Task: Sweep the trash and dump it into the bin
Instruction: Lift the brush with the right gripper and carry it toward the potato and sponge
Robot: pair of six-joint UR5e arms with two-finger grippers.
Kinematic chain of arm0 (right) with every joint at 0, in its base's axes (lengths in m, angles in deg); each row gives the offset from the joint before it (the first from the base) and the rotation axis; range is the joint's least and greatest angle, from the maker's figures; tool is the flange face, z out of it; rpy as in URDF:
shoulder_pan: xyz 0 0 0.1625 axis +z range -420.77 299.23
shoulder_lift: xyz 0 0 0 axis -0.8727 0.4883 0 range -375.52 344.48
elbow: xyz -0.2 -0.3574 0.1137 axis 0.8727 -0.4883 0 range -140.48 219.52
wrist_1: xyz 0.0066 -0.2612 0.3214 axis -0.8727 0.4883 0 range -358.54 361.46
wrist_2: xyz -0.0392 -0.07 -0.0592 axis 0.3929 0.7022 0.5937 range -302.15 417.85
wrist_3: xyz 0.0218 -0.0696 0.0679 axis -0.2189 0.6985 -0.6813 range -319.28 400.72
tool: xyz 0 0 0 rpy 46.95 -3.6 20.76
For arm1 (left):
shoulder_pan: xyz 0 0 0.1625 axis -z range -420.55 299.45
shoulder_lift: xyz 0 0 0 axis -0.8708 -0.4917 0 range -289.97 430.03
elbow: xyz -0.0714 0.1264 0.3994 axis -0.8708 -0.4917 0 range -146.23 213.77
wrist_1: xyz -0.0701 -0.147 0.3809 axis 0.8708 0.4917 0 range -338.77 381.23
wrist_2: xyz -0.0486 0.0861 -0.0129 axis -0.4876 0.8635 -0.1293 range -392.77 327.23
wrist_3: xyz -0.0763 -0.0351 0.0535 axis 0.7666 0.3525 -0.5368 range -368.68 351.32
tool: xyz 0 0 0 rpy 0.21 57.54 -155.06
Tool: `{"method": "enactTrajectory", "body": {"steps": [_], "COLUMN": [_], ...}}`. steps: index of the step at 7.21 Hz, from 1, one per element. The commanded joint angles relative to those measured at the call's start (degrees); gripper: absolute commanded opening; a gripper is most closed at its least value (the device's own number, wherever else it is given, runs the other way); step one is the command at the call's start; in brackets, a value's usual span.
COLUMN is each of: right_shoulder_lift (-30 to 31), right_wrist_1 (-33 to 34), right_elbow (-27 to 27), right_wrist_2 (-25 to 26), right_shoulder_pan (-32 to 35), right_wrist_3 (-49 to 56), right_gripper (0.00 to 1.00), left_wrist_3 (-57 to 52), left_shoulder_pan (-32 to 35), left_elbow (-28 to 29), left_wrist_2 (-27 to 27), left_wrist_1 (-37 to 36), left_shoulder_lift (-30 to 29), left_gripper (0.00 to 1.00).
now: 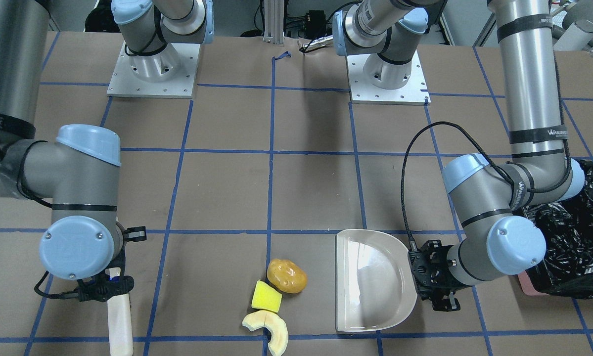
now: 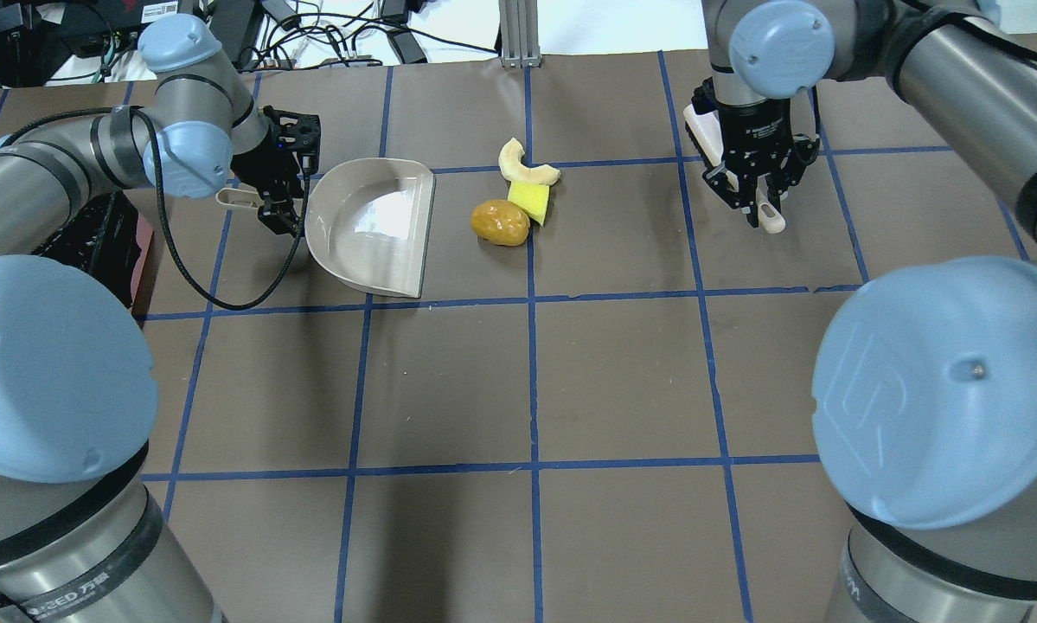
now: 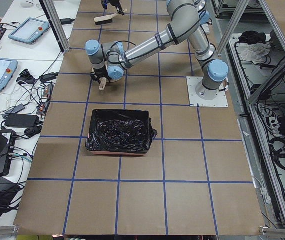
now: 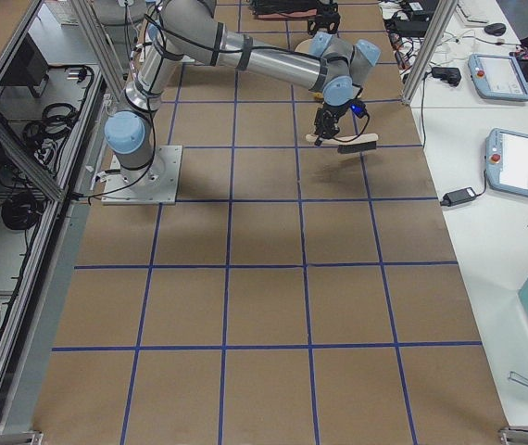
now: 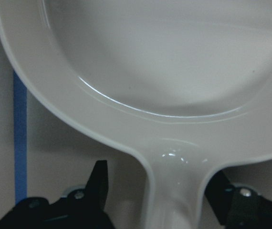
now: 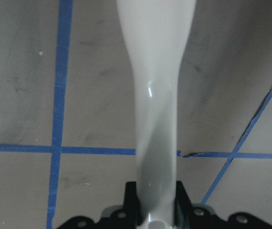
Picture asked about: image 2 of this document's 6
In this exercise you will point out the beige plastic dustpan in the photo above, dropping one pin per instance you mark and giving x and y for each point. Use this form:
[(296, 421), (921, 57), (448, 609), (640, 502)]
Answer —
[(367, 225)]

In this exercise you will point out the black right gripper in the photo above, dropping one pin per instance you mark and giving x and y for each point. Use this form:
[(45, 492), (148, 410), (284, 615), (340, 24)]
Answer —
[(749, 130)]

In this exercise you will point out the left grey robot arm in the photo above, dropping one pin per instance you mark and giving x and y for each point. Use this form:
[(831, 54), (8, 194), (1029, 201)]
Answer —
[(81, 538)]

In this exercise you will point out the aluminium frame post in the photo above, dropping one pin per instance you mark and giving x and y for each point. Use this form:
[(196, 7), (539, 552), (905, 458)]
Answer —
[(519, 34)]

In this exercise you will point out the yellow-green sponge block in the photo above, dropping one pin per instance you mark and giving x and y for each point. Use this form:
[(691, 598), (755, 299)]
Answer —
[(531, 198)]

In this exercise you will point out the yellow-brown toy potato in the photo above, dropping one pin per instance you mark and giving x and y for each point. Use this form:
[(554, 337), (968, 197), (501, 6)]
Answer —
[(500, 222)]

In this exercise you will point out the pink bin with black liner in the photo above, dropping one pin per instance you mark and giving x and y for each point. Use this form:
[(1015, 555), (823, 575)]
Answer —
[(109, 239)]

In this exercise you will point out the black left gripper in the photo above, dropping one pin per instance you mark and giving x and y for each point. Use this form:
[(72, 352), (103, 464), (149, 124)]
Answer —
[(257, 163)]

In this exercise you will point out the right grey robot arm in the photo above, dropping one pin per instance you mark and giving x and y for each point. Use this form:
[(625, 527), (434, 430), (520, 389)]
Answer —
[(925, 382)]

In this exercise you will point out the pale melon slice toy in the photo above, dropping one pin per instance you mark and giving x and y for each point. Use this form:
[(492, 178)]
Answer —
[(510, 162)]

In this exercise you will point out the white hand brush black bristles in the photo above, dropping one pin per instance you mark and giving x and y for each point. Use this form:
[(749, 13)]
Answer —
[(745, 140)]

